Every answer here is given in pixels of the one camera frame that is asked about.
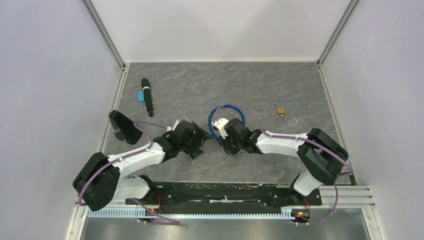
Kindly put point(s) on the blue cable lock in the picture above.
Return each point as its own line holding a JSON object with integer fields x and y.
{"x": 212, "y": 113}

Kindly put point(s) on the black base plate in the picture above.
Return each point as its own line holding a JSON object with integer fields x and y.
{"x": 226, "y": 198}

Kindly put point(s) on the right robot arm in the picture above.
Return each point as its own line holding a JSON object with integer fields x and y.
{"x": 322, "y": 157}

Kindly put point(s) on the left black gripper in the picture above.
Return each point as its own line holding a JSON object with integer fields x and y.
{"x": 195, "y": 151}

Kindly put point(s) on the black microphone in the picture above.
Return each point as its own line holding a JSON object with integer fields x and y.
{"x": 146, "y": 88}

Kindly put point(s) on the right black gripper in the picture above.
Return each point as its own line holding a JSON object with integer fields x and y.
{"x": 225, "y": 142}

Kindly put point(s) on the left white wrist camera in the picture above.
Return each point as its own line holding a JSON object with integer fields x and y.
{"x": 173, "y": 127}

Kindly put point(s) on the brass padlock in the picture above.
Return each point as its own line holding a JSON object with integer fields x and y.
{"x": 280, "y": 110}

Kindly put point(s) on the slotted cable duct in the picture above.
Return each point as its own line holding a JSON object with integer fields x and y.
{"x": 140, "y": 213}

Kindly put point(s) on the blue toy brick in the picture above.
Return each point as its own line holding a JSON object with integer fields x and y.
{"x": 140, "y": 97}

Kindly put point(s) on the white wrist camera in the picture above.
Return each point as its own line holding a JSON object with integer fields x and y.
{"x": 220, "y": 126}
{"x": 173, "y": 127}

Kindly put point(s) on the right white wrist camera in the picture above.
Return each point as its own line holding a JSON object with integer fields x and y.
{"x": 220, "y": 126}

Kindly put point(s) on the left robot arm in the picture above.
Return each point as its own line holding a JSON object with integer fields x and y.
{"x": 109, "y": 178}

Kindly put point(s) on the black wedge cover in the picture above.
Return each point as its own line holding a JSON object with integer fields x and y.
{"x": 124, "y": 128}

